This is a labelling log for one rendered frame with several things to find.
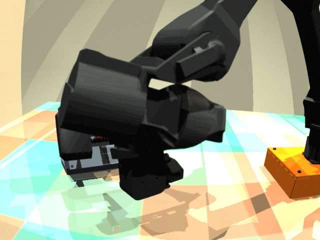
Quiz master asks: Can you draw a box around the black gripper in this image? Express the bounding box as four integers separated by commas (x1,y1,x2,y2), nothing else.
55,111,153,161

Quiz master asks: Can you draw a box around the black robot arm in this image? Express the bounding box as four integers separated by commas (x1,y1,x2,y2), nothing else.
58,0,320,201

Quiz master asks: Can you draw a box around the grey sloped panel with square hole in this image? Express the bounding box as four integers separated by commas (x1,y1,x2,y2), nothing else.
61,144,119,175

